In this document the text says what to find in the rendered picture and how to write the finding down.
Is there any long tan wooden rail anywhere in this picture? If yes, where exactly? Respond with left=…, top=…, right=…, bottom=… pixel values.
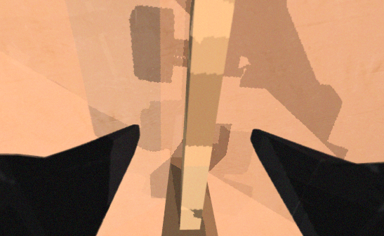
left=180, top=0, right=235, bottom=230

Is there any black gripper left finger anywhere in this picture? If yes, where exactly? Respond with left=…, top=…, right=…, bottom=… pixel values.
left=0, top=124, right=140, bottom=236

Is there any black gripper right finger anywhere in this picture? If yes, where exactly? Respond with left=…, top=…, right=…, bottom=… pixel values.
left=250, top=129, right=384, bottom=236

